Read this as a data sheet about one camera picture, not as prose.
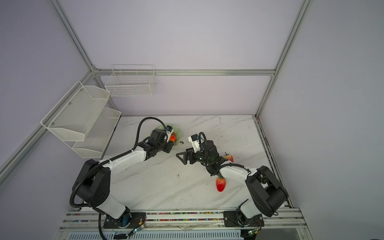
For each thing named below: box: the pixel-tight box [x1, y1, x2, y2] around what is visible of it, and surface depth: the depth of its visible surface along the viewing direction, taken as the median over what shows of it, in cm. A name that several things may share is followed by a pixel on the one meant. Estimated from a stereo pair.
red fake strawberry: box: [216, 177, 226, 192], surface depth 84 cm
